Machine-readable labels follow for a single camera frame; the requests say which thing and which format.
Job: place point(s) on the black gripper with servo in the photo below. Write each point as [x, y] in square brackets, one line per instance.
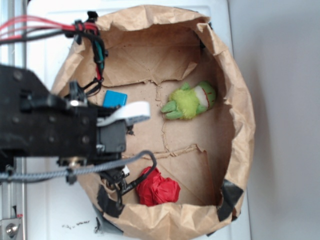
[111, 130]

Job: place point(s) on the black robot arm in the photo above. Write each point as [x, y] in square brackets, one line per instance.
[37, 123]

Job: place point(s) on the blue rectangular block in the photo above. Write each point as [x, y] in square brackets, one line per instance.
[114, 99]

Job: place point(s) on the red crumpled paper ball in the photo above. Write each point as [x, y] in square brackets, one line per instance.
[156, 190]

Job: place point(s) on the green plush toy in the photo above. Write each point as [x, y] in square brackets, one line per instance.
[185, 103]

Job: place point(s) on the brown paper bag bin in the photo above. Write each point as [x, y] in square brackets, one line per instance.
[153, 50]

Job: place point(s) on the aluminium extrusion rail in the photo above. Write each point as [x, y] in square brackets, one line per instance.
[13, 196]

